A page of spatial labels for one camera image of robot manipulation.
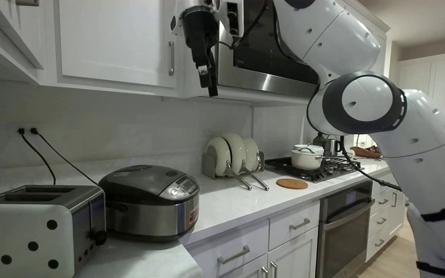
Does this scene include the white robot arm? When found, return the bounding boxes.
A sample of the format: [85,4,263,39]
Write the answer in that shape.
[270,0,445,278]

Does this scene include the white lower cabinet drawers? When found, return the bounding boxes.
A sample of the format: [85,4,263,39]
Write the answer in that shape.
[189,201,320,278]

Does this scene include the round cork trivet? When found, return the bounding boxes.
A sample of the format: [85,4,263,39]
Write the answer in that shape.
[277,178,309,191]

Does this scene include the wicker basket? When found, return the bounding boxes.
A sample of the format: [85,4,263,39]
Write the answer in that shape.
[351,147,382,160]

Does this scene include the white polka dot toaster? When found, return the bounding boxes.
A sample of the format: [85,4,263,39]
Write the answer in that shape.
[0,186,107,278]

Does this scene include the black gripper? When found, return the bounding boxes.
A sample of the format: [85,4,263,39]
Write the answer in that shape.
[181,5,218,98]

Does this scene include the black kettle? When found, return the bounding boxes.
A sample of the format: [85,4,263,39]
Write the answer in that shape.
[312,133,340,157]

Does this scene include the white upper cabinet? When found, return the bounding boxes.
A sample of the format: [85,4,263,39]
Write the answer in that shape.
[39,0,207,98]

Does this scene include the stainless steel microwave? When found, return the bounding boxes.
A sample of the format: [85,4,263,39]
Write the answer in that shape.
[216,0,320,99]

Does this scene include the black gas stove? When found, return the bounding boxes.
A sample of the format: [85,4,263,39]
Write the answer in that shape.
[264,155,365,184]

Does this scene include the stainless steel oven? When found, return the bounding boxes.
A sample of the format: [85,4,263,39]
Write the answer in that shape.
[317,181,374,278]

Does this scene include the black rice cooker cable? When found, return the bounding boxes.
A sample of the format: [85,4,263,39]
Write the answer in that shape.
[29,127,100,187]

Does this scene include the black toaster cable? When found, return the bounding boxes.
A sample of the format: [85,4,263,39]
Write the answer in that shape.
[16,129,59,187]

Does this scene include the silver black rice cooker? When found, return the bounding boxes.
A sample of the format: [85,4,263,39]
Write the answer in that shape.
[99,166,199,240]

